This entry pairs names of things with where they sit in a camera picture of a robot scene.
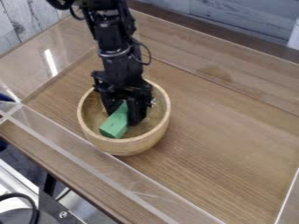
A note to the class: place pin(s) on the green rectangular block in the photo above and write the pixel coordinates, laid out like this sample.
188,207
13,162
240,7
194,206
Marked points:
116,126

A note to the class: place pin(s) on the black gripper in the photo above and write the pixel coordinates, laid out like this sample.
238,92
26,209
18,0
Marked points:
121,82

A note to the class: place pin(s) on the black metal bracket with screw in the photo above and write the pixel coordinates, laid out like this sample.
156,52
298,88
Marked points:
54,213

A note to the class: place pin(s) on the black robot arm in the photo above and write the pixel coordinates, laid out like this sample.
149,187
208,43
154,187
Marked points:
110,21

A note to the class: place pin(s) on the brown wooden bowl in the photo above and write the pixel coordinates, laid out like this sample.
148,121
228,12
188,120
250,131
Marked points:
142,137

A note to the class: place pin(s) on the clear acrylic enclosure wall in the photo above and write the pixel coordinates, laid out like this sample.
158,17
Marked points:
225,163

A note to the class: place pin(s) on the black table leg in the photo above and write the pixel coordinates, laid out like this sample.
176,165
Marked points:
50,185

